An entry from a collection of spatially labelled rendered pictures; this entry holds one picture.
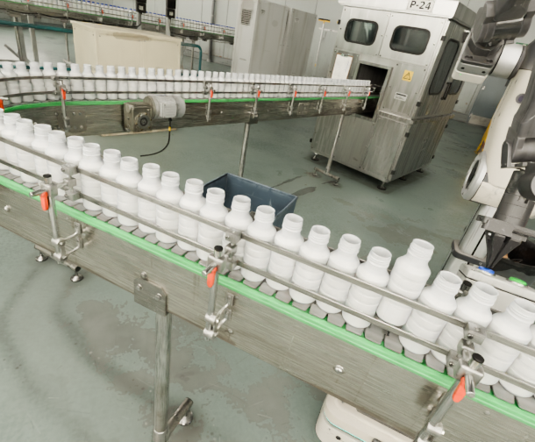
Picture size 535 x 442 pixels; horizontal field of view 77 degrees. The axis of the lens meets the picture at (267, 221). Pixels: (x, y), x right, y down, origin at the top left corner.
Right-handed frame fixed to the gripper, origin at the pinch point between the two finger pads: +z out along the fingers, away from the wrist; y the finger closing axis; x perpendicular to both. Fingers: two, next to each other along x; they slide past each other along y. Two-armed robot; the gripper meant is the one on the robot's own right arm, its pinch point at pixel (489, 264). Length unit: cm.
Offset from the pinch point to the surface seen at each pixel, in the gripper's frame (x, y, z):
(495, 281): -3.9, 1.0, 2.5
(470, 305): -17.7, -5.4, 6.2
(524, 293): -3.9, 6.3, 2.9
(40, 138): -18, -108, 5
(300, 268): -17.8, -34.6, 11.4
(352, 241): -15.6, -27.2, 3.2
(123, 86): 73, -174, -21
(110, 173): -18, -84, 7
